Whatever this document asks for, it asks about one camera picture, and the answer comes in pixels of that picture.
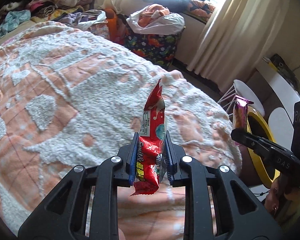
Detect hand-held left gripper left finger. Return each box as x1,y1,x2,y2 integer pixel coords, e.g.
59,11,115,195
18,131,140,240

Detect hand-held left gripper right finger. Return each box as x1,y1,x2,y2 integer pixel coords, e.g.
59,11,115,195
164,131,283,240

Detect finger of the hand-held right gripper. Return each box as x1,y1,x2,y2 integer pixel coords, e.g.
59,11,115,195
231,129,273,158

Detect purple snack wrapper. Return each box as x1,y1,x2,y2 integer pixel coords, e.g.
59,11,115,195
232,95,254,147

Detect yellow rimmed black trash bin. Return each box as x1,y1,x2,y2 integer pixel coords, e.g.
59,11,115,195
240,106,279,188

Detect red snack wrapper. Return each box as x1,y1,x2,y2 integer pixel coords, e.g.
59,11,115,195
129,78,168,197

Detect person's right hand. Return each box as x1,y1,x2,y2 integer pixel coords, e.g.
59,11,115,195
265,176,300,220

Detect white rounded desk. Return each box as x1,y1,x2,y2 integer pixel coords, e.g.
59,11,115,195
255,62,300,155

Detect yellow box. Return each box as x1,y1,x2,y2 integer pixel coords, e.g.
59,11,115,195
262,57,278,72

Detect black bag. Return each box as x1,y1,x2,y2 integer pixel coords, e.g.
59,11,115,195
270,54,300,93

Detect peach and white blanket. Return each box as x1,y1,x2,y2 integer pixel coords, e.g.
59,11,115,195
0,21,242,240

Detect wide cream curtain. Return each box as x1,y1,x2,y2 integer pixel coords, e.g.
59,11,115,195
186,0,293,93

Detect dinosaur print fabric bag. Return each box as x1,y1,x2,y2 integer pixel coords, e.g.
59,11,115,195
124,29,183,68

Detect pink floral bag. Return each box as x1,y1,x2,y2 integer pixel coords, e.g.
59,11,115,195
86,21,110,40

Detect large white plastic bag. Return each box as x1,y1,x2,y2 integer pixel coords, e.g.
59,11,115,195
126,4,185,34

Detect orange bag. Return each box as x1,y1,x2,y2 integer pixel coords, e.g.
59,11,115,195
104,9,125,45

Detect heap of jackets and clothes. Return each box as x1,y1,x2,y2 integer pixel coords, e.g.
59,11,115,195
125,0,217,19

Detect white and purple cloth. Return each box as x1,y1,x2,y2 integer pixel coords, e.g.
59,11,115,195
57,10,107,29

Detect pink orange clothes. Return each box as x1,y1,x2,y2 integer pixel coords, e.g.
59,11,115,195
138,4,170,28

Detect light blue garment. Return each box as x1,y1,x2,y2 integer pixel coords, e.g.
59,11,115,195
0,10,32,40

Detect white wire stool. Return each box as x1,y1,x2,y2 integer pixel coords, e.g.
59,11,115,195
217,79,265,120

